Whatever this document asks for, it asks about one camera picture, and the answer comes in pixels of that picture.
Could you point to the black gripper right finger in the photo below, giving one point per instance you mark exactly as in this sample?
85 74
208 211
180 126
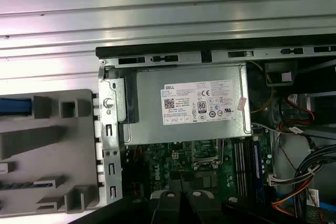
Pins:
202 208

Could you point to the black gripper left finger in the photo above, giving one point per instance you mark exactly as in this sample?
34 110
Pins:
168 208

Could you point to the metal socket cover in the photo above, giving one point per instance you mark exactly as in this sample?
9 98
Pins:
207 164

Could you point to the green motherboard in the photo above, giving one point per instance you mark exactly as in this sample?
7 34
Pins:
162 155

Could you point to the thin metal locking lever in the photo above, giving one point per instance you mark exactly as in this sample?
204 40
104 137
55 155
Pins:
224 153

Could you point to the grey power supply unit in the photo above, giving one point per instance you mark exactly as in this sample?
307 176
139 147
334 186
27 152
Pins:
147 103

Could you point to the grey parts rack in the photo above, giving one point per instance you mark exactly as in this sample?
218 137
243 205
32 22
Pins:
52 134

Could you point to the RAM stick with white label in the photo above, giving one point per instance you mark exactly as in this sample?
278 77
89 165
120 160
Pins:
26 184

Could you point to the black open PC case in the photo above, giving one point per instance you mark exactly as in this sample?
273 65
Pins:
157 51

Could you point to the grey optical drive cage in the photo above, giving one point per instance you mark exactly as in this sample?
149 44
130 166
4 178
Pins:
325 102

